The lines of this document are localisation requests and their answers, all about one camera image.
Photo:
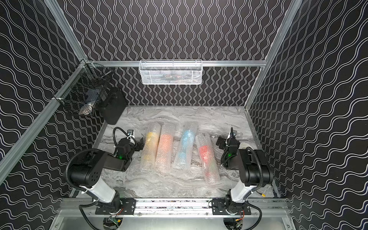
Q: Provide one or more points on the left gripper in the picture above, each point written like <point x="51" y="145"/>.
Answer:
<point x="137" y="144"/>

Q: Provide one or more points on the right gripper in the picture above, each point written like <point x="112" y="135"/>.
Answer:
<point x="223" y="141"/>

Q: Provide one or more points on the yellow wine glass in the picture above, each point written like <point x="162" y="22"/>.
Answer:
<point x="150" y="148"/>

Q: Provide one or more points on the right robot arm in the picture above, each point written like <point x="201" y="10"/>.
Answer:
<point x="253" y="170"/>

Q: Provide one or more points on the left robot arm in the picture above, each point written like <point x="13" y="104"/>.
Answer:
<point x="83" y="173"/>

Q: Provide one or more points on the wrapped orange wine glass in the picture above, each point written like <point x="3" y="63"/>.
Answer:
<point x="165" y="148"/>

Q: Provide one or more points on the wrapped red wine glass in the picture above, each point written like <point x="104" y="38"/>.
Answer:
<point x="207" y="157"/>

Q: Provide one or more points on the wrapped blue wine glass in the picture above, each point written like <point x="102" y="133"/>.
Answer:
<point x="183" y="157"/>

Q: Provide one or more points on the white tape roll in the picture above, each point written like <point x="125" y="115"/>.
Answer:
<point x="244" y="145"/>

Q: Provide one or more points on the black box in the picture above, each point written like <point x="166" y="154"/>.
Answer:
<point x="113" y="106"/>

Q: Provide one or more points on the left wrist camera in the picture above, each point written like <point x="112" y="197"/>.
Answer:
<point x="130" y="133"/>

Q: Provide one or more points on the black wire basket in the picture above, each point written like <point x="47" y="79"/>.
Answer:
<point x="87" y="91"/>

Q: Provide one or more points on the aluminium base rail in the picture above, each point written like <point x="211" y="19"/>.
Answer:
<point x="177" y="208"/>

